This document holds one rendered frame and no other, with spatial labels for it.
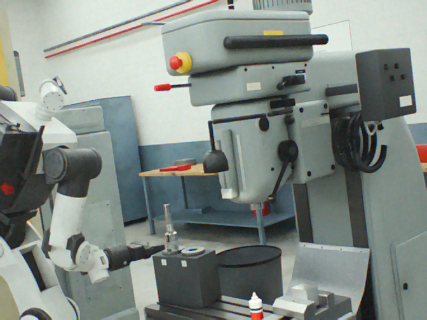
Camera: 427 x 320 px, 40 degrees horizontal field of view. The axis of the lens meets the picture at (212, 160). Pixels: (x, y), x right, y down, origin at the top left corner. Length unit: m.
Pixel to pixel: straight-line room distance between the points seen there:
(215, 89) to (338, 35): 5.01
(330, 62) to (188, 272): 0.90
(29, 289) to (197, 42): 0.95
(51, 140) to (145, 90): 7.44
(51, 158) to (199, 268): 0.73
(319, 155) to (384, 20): 4.56
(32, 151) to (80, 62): 8.97
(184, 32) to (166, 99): 7.13
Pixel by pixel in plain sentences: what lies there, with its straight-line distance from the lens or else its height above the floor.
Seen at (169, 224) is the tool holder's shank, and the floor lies 1.20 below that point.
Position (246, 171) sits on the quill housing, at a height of 1.42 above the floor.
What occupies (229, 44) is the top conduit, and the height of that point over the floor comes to 1.78.
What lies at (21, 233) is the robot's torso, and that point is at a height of 1.29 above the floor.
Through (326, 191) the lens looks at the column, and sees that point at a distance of 2.18.
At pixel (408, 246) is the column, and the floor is 1.03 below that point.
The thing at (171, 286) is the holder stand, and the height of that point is 0.98.
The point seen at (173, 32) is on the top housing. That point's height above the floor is 1.85.
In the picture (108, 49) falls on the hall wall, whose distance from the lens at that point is 9.97.
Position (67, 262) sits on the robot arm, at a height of 1.21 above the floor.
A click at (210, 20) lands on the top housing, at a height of 1.86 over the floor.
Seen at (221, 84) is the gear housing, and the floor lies 1.69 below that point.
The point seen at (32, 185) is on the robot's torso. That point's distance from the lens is 1.89.
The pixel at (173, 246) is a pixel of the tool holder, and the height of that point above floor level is 1.12.
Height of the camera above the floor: 1.61
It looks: 5 degrees down
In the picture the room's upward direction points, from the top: 8 degrees counter-clockwise
